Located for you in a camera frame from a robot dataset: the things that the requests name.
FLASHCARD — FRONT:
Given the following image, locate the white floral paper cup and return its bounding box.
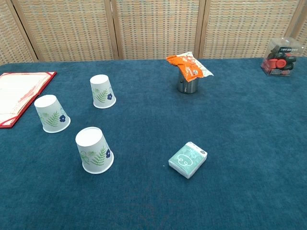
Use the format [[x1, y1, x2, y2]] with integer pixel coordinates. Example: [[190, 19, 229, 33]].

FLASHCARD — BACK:
[[34, 94, 71, 134], [75, 126, 115, 175], [90, 74, 117, 109]]

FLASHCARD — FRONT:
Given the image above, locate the blue fuzzy tablecloth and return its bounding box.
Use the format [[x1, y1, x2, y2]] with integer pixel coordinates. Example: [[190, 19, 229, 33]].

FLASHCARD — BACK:
[[0, 57, 307, 230]]

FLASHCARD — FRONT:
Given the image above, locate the shiny metal cup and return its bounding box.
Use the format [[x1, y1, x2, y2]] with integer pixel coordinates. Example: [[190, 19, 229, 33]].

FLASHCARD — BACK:
[[177, 70, 199, 94]]

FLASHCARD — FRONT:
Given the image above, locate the green white tissue pack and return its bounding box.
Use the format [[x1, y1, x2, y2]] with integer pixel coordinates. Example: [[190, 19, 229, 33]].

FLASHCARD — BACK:
[[168, 141, 208, 180]]

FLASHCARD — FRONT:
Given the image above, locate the orange white snack bag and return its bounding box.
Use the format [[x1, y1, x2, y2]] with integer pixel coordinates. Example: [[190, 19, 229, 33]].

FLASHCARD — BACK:
[[166, 51, 214, 82]]

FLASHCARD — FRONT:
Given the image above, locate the woven rattan folding screen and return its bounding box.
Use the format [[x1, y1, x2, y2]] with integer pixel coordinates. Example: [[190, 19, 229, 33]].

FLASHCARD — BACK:
[[0, 0, 307, 66]]

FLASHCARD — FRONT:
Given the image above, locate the red black toy vehicle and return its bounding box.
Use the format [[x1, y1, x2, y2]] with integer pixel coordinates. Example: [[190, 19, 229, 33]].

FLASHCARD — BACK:
[[261, 44, 298, 75]]

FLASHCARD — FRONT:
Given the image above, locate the red bordered certificate folder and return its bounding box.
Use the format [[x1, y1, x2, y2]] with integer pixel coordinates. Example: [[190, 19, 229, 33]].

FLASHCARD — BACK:
[[0, 71, 58, 129]]

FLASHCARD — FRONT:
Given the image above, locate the clear plastic display box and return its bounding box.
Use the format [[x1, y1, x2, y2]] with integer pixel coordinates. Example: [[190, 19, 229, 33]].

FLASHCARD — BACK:
[[260, 36, 305, 77]]

